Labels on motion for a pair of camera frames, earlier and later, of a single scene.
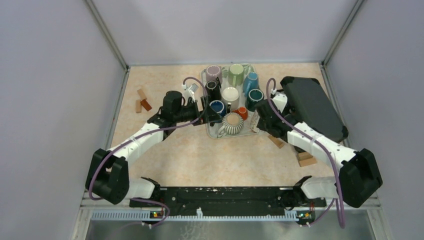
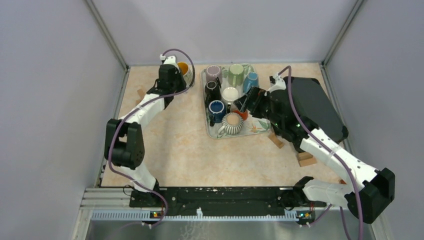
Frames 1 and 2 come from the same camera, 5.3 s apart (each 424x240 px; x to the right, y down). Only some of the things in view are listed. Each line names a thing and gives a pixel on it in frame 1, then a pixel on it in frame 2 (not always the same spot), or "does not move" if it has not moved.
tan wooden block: x=141 y=94 does not move
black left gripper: x=198 y=114 → x=182 y=84
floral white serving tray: x=233 y=89 does not move
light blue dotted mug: x=250 y=82 does not move
